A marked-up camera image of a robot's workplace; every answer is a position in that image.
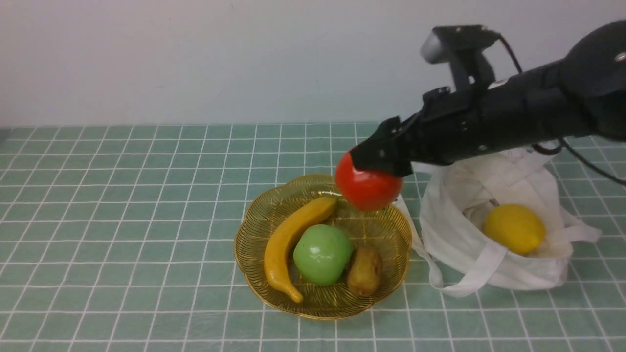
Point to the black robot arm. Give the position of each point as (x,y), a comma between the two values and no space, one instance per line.
(582,94)

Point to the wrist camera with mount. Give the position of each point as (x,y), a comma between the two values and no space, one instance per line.
(461,47)

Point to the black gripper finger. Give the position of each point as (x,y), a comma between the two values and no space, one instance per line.
(382,157)

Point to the golden wire fruit basket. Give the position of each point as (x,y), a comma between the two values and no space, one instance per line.
(387,231)

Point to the green checkered tablecloth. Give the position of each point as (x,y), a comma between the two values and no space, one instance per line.
(120,239)

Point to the red tomato fruit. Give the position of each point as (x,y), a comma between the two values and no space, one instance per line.
(366,190)

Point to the brown kiwi fruit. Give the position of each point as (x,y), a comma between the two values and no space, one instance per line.
(365,273)

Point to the green apple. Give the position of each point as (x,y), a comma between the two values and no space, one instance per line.
(322,254)

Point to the white cloth tote bag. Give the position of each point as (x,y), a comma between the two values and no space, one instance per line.
(455,204)

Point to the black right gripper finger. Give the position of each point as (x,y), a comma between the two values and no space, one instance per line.
(388,130)

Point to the yellow lemon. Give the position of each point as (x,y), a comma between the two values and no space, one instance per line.
(515,227)

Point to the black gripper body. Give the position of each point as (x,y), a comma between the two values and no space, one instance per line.
(449,127)

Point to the yellow banana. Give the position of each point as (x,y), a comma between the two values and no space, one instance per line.
(285,238)

